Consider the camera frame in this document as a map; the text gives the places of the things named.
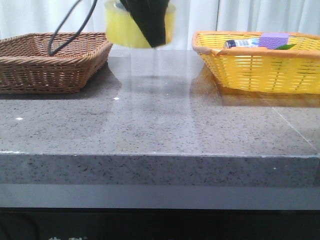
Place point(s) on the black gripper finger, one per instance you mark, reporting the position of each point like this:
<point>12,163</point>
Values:
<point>149,16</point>

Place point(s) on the yellow tape roll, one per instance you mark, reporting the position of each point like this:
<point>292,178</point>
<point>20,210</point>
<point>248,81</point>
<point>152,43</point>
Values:
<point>122,30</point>

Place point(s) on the small blue-label bottle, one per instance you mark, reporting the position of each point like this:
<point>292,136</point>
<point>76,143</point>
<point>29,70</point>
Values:
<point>243,43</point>

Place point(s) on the purple foam block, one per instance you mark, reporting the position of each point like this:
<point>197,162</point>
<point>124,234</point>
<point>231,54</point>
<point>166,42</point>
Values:
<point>273,40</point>

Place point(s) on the white curtain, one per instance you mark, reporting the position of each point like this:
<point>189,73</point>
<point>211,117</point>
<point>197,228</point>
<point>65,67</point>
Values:
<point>19,17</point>

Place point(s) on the brown wicker basket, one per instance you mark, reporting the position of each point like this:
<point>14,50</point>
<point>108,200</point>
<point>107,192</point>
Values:
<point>27,68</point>

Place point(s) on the orange toy carrot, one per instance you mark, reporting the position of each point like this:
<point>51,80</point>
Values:
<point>282,47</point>

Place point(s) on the yellow woven plastic basket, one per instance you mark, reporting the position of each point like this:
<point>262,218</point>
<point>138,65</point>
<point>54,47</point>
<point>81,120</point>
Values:
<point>258,69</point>

